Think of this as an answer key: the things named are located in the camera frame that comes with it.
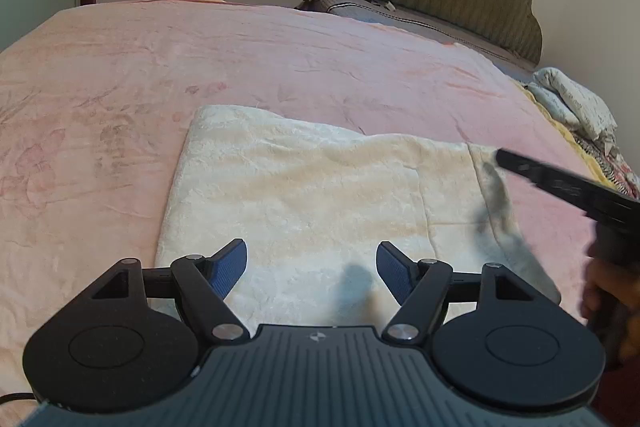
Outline cream white fleece pants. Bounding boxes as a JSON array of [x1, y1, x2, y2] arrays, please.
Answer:
[[155, 105, 561, 329]]

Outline person's right hand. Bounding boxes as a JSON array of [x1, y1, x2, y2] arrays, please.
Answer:
[[580, 258, 639, 363]]

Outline yellow blanket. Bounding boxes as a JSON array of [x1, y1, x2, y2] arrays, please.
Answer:
[[513, 80, 639, 199]]

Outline folded white printed quilt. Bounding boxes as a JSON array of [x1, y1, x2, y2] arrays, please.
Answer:
[[526, 67, 617, 141]]

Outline pink fleece blanket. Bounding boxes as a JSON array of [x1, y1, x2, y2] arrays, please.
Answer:
[[0, 0, 640, 427]]

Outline grey striped bed sheet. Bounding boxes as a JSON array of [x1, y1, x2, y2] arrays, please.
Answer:
[[297, 0, 535, 83]]

